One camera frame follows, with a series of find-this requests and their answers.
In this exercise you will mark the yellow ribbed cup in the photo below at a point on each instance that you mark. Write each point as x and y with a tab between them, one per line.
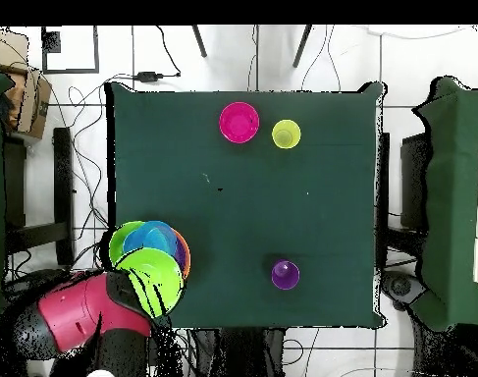
286	134

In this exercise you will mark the blue bowl with ribbed bottom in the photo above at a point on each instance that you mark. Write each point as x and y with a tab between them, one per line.
152	237

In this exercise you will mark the cardboard box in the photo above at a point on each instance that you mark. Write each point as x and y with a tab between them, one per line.
30	102

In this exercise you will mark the purple cup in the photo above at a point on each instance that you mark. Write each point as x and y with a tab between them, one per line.
285	275

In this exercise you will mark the black base with knob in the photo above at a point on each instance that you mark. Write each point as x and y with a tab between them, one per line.
34	277

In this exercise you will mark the black power adapter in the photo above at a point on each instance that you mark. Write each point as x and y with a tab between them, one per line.
149	76

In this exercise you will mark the dark green tablecloth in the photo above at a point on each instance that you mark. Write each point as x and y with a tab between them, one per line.
262	216

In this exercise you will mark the red bowl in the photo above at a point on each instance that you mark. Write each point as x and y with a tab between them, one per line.
239	122

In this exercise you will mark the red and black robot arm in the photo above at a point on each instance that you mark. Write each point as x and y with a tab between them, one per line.
77	310

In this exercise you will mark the purple bowl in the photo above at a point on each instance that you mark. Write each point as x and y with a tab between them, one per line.
181	253

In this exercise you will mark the large orange bowl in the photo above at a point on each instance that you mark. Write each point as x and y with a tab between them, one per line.
187	257

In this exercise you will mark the black stand leg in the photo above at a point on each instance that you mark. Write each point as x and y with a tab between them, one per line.
199	41
302	45

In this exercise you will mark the grey chair base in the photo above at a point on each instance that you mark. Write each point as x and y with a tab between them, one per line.
403	286

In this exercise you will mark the black bench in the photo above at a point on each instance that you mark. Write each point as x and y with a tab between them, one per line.
63	188

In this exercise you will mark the large green bowl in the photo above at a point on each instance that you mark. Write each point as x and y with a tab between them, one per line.
164	275
116	243

